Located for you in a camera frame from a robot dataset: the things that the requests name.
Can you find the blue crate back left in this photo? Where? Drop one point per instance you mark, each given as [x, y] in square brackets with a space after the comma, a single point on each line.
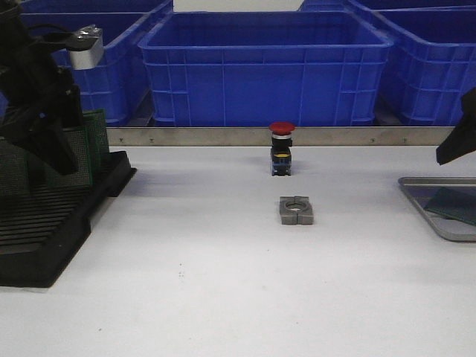
[111, 6]

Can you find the black slotted board rack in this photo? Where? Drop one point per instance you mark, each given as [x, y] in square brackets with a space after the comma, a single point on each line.
[42, 231]

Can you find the blue crate back right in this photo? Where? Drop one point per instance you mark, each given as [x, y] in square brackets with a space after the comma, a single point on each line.
[366, 6]

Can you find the blue plastic crate centre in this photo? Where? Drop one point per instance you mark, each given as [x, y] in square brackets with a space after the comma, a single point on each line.
[252, 69]

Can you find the blue plastic crate left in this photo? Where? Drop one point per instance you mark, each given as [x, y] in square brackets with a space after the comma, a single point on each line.
[118, 84]

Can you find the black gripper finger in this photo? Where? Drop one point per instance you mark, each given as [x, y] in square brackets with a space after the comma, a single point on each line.
[461, 140]

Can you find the blue plastic crate right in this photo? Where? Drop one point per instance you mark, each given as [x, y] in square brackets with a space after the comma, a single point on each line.
[430, 66]

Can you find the grey metal clamp block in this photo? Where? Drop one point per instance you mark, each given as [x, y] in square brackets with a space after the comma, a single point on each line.
[296, 210]

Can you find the green circuit board middle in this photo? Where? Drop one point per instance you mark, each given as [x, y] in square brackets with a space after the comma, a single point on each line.
[92, 122]

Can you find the silver metal tray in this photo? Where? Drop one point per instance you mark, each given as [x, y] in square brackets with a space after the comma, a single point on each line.
[419, 191]

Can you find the green circuit board back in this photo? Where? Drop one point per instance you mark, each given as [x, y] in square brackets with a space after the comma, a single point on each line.
[103, 140]

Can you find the green perforated circuit board front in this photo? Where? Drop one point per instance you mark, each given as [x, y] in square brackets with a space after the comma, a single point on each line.
[453, 204]

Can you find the red emergency stop button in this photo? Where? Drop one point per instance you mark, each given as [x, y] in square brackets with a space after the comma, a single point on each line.
[281, 142]

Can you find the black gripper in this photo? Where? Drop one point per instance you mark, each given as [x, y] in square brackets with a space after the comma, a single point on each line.
[42, 98]

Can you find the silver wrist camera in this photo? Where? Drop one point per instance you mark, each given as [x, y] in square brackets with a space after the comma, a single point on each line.
[85, 47]

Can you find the blue plastic crate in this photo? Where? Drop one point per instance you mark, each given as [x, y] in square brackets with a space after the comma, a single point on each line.
[118, 84]
[252, 69]
[430, 66]

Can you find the green perforated circuit board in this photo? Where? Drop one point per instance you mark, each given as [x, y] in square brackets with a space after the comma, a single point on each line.
[79, 143]
[453, 204]

